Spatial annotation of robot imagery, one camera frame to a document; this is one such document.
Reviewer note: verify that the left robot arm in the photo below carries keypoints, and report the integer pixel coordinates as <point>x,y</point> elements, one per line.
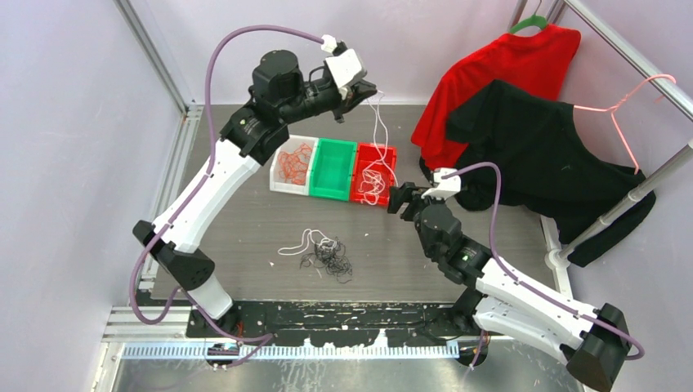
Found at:
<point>278,96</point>

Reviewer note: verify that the white plastic bin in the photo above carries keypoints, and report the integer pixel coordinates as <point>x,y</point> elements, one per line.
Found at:
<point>290,171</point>

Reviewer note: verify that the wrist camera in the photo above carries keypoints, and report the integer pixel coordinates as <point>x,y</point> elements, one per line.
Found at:
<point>445,184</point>
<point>344,64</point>

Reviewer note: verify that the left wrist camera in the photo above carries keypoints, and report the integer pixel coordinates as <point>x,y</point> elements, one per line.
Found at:
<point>344,64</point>

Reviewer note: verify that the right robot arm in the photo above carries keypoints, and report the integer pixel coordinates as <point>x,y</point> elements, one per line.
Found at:
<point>591,342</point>

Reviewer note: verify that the black t-shirt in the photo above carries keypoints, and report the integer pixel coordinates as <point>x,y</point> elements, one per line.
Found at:
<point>545,166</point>

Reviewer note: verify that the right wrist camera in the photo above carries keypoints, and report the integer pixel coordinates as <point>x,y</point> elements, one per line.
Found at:
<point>445,184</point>

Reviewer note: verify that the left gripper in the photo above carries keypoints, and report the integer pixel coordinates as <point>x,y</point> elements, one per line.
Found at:
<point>360,92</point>

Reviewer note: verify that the red plastic bin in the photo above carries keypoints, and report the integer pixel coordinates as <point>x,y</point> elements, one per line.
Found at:
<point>373,174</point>

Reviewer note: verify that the red t-shirt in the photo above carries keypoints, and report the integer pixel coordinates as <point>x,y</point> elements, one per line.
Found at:
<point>537,64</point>

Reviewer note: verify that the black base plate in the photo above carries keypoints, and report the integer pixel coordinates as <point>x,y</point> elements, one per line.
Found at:
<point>348,324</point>

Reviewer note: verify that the green plastic bin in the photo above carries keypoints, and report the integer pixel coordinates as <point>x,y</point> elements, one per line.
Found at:
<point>332,169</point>

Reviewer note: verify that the metal clothes rack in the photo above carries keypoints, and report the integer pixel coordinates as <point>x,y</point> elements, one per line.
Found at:
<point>557,254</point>

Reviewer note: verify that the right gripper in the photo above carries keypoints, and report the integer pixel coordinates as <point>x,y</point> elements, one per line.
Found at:
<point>400,195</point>

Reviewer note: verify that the green hanger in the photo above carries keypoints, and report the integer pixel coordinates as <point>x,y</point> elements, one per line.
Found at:
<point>534,20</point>

